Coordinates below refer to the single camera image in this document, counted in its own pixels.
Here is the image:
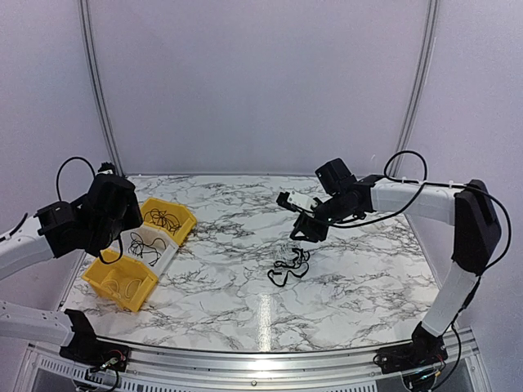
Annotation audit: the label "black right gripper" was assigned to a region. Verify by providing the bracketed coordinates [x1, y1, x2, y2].
[290, 193, 356, 243]

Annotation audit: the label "cable bundle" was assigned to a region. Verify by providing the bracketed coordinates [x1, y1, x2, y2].
[267, 244, 311, 289]

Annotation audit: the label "white cables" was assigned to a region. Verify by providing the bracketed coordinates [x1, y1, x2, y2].
[100, 275, 144, 301]

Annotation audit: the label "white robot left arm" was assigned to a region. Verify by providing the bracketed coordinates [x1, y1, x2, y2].
[1, 173, 143, 363]

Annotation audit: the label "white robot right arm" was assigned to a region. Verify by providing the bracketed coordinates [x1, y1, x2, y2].
[277, 158, 502, 366]

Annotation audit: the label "white bin middle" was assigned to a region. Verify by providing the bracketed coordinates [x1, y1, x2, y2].
[121, 224, 179, 278]

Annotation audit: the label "yellow bin far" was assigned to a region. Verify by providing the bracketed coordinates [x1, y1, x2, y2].
[141, 198, 197, 246]

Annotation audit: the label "yellow bin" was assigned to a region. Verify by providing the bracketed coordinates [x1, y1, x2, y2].
[82, 249, 159, 312]
[141, 198, 197, 246]

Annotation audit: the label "yellow bin near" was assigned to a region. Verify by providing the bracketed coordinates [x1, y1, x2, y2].
[82, 249, 159, 312]

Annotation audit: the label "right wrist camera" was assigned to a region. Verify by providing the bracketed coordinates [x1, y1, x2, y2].
[276, 190, 319, 212]

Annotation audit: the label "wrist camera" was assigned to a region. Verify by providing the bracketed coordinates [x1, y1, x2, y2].
[276, 190, 319, 212]
[96, 162, 116, 175]

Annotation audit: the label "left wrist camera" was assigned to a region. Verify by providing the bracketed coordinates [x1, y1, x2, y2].
[96, 162, 116, 175]

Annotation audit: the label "black cables in far bin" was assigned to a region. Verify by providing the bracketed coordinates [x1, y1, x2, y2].
[145, 207, 183, 229]

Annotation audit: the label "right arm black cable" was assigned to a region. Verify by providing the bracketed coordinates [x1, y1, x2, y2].
[326, 150, 514, 283]

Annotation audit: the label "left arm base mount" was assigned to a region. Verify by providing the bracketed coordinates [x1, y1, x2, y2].
[60, 310, 130, 372]

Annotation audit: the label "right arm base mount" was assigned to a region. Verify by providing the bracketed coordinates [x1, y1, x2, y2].
[373, 323, 448, 374]

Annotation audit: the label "right aluminium corner post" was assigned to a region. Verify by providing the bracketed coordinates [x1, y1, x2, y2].
[395, 0, 440, 153]

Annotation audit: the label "aluminium corner post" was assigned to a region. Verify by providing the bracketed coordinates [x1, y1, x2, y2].
[78, 0, 125, 176]
[395, 0, 440, 153]

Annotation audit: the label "left aluminium corner post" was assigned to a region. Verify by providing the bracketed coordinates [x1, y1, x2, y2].
[78, 0, 125, 176]

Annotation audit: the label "aluminium front rail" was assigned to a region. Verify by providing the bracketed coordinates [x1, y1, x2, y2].
[14, 328, 491, 391]

